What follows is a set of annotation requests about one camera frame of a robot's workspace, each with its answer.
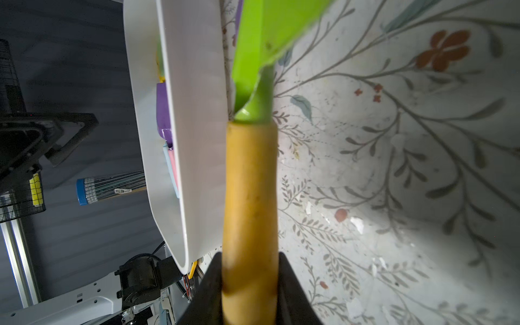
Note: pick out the black wire basket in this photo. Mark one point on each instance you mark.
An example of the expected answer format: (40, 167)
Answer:
(18, 138)

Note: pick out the green shovel yellow handle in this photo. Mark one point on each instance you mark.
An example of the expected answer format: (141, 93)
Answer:
(250, 253)

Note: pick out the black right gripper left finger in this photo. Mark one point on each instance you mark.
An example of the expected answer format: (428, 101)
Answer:
(206, 305)

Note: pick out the white plastic storage box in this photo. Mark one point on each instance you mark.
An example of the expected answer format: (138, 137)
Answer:
(189, 214)

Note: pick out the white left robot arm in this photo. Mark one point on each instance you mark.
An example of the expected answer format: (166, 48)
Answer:
(139, 292)

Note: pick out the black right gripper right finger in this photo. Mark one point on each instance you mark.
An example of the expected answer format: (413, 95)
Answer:
(293, 306)

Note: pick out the purple shovel pink handle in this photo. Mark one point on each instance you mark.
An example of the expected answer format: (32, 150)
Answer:
(237, 21)

